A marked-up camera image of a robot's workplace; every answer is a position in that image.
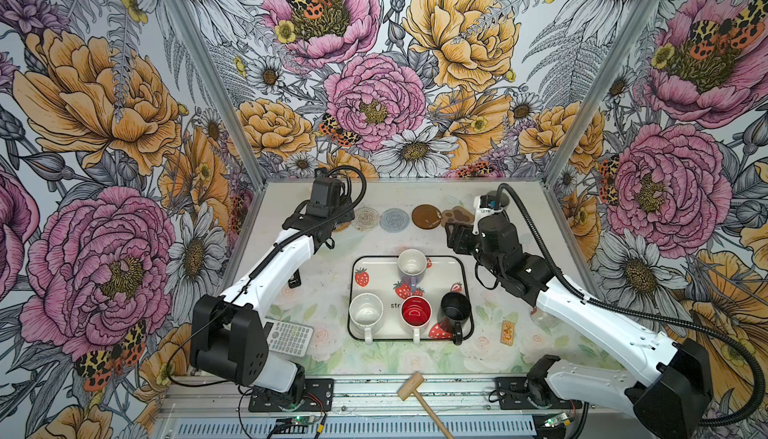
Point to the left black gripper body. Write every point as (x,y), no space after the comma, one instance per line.
(345,202)

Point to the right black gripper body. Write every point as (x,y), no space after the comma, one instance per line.
(469,244)

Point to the brown paw shaped coaster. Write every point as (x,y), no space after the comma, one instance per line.
(457,215)

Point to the beige woven round coaster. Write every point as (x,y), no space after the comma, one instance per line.
(365,218)

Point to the glossy brown round coaster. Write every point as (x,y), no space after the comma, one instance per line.
(426,216)

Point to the blue grey woven coaster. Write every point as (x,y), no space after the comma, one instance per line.
(394,220)

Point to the purple white mug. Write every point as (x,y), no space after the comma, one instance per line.
(412,265)

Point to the woven straw round coaster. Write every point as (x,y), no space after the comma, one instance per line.
(341,227)

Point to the grey mug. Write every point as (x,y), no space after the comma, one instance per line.
(501,199)

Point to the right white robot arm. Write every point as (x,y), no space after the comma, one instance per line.
(665,385)

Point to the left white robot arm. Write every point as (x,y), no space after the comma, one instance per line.
(228,338)

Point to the black mug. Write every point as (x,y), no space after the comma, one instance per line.
(454,312)

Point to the black stapler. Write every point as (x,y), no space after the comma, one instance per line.
(295,280)

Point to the small orange biscuit block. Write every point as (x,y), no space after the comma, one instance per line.
(507,336)

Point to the red interior white mug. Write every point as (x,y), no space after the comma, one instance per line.
(416,314)

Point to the white calculator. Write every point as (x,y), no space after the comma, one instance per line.
(288,338)

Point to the wooden mallet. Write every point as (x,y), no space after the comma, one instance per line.
(410,388)

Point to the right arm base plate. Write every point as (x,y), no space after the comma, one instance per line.
(519,393)

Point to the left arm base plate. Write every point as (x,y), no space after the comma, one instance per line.
(309,395)

